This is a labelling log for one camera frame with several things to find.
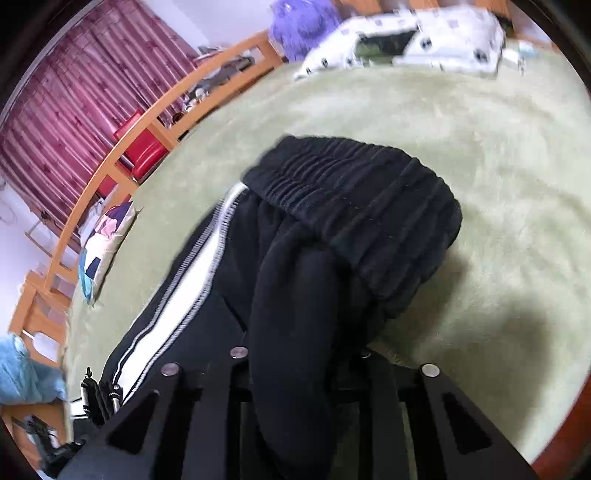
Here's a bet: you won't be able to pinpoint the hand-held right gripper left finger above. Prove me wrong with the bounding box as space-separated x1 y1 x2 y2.
60 347 254 480

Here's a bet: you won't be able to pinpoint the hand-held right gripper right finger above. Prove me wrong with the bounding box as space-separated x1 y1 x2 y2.
331 351 541 480

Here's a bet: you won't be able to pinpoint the black pants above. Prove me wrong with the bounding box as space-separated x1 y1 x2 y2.
99 134 464 480

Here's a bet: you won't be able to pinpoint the light blue towel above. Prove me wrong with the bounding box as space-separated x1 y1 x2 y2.
0 335 68 404

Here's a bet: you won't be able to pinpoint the geometric print pillow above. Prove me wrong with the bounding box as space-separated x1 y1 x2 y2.
78 199 138 305

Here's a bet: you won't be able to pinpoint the red chair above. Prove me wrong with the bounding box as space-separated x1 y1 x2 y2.
95 173 136 200
113 111 169 182

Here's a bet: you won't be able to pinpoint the green fleece blanket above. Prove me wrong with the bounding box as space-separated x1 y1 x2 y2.
62 44 591 467

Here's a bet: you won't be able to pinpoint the maroon striped curtain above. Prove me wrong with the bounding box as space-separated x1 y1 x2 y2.
0 0 199 222

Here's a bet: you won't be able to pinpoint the pile of grey clutter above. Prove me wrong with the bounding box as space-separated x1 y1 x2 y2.
182 55 256 112

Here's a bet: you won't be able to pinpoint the white floral pillow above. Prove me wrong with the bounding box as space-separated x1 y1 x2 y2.
294 7 506 81

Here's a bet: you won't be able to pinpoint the purple plush toy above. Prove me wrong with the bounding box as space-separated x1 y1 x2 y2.
269 0 343 63

